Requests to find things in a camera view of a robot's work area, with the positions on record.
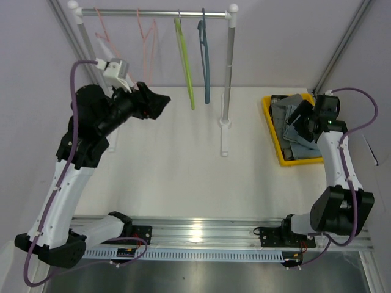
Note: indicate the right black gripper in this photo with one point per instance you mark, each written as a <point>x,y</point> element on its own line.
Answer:
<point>304,109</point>

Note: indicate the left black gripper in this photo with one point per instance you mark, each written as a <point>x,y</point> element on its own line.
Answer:
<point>154,102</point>

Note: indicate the light blue denim garment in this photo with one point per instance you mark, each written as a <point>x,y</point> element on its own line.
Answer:
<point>298,148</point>

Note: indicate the pink wire hanger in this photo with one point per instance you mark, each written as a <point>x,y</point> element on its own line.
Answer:
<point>105,33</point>
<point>148,47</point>

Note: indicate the white skirt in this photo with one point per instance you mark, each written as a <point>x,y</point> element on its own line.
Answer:
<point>110,54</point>

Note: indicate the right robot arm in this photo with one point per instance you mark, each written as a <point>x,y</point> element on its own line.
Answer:
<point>344,206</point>

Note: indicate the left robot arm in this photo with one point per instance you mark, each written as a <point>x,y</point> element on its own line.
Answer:
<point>81,148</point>

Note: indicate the lime green hanger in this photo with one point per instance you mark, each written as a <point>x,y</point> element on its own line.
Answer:
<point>184,60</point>

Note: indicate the blue-grey plastic hanger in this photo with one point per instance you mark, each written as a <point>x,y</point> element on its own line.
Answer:
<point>204,52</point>

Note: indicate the grey folded garment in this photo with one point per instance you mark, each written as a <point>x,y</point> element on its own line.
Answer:
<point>280,103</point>

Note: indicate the yellow plastic bin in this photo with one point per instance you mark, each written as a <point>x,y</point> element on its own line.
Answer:
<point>266,103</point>

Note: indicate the white clothes rack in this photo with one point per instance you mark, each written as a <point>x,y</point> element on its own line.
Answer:
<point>230,16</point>

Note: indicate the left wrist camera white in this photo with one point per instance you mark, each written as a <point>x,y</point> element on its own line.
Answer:
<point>114,73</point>

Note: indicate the left black mount plate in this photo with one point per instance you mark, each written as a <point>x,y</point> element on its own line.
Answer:
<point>143,232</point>

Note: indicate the black mount plate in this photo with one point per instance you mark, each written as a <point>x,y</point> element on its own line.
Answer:
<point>278,237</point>
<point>143,232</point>

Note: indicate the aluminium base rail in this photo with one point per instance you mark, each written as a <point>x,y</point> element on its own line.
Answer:
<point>218,234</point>

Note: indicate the right black mount plate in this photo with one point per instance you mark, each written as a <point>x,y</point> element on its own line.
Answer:
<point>278,237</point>

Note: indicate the perforated cable tray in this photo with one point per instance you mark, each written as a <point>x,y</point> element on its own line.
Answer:
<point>170,254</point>

